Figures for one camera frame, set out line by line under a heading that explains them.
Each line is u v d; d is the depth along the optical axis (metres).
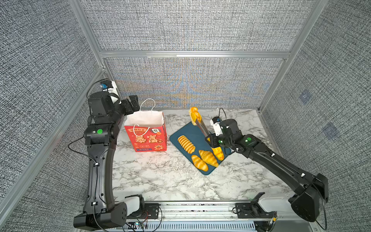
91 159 0.39
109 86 0.51
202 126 0.82
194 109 0.88
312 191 0.39
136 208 0.62
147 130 0.75
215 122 0.68
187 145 0.94
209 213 0.73
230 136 0.57
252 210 0.66
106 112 0.44
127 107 0.56
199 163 0.87
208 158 0.88
